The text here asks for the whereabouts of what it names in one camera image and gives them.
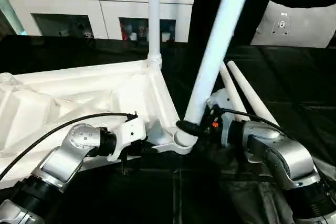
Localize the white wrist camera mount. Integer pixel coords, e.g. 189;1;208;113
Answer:
107;115;149;162
206;88;233;146

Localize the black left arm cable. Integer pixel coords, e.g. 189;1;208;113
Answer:
0;111;138;183

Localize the black work mat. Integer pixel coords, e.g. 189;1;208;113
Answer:
0;35;336;224

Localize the white plastic table top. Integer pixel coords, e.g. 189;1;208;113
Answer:
0;59;199;189

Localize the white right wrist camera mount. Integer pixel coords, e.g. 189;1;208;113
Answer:
206;88;233;146

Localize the white sideboard cabinet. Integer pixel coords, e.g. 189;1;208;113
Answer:
3;0;194;42

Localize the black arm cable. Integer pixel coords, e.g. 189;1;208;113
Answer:
213;108;336;193
0;111;138;183

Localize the white padded sheet with fitting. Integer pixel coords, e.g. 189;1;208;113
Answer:
250;0;336;49

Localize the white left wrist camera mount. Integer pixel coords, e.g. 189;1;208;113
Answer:
107;115;149;162

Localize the white plastic table leg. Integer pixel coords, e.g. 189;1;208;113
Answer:
175;0;256;147
219;62;247;123
146;0;162;69
227;60;280;128

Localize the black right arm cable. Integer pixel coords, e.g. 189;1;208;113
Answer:
213;108;336;193

